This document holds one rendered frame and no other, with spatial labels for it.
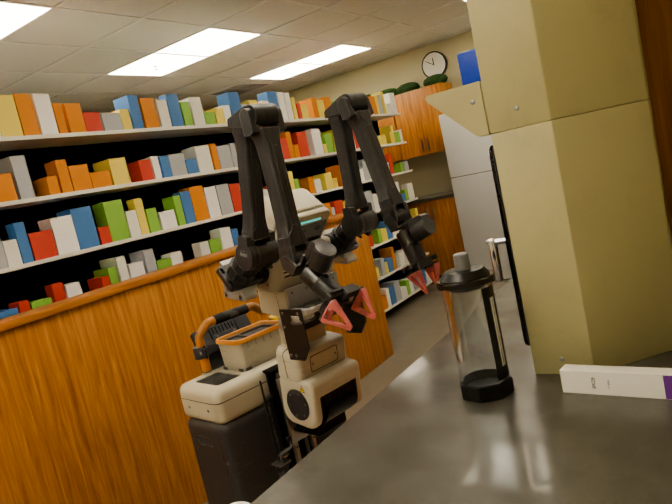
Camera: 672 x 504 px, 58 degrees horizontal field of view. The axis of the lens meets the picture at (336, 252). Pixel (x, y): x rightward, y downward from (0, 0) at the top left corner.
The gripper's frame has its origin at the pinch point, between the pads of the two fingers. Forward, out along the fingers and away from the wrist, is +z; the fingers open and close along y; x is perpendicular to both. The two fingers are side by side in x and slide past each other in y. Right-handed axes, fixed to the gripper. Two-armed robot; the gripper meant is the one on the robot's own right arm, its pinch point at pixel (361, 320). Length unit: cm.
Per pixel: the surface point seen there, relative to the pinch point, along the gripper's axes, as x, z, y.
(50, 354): 110, -106, -10
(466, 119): -56, 2, -5
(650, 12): -85, 9, 34
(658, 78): -74, 18, 35
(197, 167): 102, -208, 134
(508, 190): -49, 15, -4
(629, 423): -36, 55, -20
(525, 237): -43.4, 22.7, -3.6
